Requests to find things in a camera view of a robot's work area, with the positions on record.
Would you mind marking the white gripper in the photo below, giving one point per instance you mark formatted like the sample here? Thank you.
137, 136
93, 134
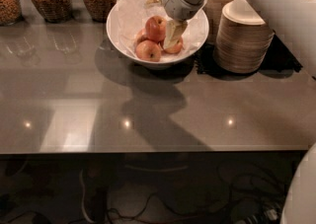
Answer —
172, 1

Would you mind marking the top red yellow apple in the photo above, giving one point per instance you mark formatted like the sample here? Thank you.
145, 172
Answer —
155, 28

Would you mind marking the red yellow apple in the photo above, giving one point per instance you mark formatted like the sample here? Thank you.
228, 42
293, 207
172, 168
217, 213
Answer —
175, 48
155, 28
148, 50

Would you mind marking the hidden back red apple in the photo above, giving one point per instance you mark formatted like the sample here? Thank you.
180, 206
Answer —
140, 37

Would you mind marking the white ceramic bowl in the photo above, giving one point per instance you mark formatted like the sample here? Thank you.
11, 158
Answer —
113, 35

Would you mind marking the right red yellow apple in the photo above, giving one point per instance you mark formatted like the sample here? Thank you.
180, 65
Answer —
175, 48

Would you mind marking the front red yellow apple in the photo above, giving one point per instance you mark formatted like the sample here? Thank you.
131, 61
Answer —
148, 50

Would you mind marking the rear stack of paper bowls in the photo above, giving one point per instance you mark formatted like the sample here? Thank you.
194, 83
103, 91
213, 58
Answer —
213, 10

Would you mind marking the stack of paper bowls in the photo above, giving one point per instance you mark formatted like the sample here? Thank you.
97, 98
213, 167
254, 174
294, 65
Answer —
213, 10
243, 38

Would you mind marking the front stack of paper bowls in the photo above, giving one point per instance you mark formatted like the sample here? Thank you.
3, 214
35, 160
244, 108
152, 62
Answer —
243, 38

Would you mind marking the black placemat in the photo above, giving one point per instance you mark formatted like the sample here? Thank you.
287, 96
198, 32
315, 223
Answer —
279, 62

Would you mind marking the left glass cereal jar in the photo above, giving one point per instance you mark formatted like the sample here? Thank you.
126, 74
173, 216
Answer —
10, 11

